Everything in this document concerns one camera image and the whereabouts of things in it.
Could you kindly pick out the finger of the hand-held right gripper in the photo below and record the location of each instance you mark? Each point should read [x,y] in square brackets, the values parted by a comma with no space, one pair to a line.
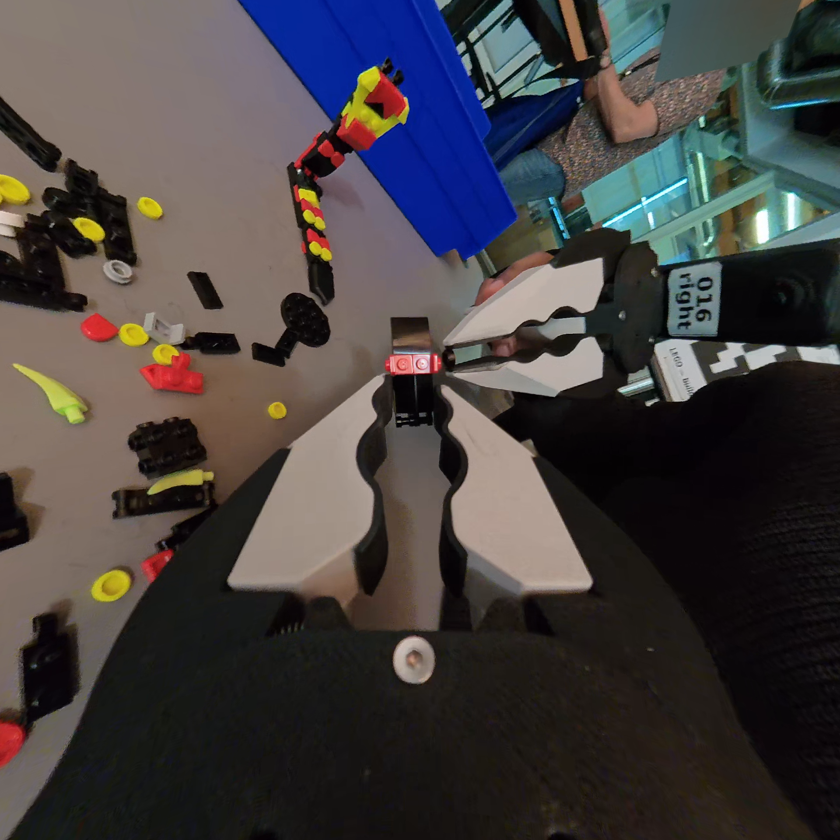
[531,295]
[558,374]

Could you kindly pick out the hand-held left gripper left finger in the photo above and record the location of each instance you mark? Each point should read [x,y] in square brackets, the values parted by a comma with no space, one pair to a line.
[302,505]

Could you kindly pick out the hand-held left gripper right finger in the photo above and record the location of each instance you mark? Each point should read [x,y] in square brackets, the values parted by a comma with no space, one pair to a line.
[515,512]

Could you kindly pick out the black and red lego assembly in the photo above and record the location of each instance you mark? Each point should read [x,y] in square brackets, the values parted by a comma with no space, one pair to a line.
[412,365]

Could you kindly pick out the black lego brick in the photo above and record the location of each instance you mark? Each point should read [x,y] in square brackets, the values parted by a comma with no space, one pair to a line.
[187,530]
[12,515]

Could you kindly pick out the lime green lego claw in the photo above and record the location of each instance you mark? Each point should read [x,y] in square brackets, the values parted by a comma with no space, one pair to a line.
[180,480]
[52,394]

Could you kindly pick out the black lego hinge plate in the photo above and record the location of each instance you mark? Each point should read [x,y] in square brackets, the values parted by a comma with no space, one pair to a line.
[157,502]

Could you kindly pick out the black studded lego block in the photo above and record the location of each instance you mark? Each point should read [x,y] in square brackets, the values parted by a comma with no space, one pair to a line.
[167,446]

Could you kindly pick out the small black lego plate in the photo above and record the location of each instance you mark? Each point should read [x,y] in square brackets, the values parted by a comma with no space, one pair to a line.
[287,338]
[268,353]

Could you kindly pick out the small red lego piece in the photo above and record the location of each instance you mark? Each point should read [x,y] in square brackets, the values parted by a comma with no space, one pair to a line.
[10,741]
[156,564]

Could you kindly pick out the red lego plate piece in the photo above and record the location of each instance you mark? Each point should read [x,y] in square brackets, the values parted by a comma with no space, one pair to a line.
[172,379]

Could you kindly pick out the black two-stud lego plate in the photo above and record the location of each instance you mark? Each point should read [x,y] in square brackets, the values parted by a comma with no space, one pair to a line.
[213,342]

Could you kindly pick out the black round lego plate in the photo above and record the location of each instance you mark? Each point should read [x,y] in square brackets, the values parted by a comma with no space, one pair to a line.
[305,319]

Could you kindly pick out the red yellow black lego dragon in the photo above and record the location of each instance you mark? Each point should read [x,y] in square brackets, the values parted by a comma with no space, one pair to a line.
[371,124]

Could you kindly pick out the black flat lego tile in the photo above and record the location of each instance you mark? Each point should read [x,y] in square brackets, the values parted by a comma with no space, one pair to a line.
[205,290]

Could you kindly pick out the red rounded lego tile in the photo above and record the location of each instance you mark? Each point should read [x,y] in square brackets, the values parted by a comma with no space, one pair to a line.
[98,327]

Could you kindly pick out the grey round lego stud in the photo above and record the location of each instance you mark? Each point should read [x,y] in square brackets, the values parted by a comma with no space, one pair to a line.
[119,271]

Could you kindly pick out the heap of black lego pieces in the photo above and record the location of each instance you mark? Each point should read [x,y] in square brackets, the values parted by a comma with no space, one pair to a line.
[46,262]

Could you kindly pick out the white lego piece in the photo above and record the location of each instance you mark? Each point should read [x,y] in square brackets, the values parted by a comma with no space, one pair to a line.
[8,223]

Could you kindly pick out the long black lego beam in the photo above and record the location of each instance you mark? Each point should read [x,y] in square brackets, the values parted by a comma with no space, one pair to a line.
[29,138]

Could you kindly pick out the person's right hand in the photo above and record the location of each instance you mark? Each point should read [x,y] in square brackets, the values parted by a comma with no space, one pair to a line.
[499,275]

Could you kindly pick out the person's black knit sweater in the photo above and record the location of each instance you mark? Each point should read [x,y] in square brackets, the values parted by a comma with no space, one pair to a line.
[722,525]

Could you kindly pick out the blue plastic bin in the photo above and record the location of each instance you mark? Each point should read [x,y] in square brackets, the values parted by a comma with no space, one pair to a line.
[394,131]

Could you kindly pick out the desk with wooden edge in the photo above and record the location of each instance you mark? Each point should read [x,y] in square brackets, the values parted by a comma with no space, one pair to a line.
[576,26]

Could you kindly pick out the light grey lego bracket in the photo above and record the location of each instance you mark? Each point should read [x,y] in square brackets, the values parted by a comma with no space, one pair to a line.
[163,327]

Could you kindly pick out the black lego bracket piece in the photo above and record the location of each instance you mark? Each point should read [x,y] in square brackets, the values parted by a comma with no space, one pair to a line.
[46,663]

